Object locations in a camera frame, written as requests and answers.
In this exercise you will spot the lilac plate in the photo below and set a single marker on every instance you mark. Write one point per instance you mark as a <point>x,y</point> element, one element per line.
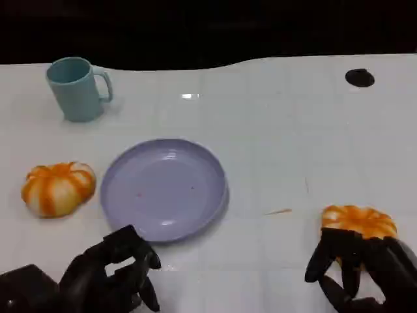
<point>163,190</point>

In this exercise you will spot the pale green mug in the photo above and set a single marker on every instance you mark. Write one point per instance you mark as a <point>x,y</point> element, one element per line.
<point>76,93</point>

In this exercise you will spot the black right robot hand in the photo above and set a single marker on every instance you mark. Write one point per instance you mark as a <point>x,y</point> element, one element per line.
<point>387,261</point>

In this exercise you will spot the orange and white bread roll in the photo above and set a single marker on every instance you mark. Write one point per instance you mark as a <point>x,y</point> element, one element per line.
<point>57,189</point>
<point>358,220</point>

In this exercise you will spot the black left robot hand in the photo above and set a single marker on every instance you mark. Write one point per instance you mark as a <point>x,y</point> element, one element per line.
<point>88,277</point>

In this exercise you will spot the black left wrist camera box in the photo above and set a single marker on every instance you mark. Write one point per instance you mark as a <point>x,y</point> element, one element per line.
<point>27,290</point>

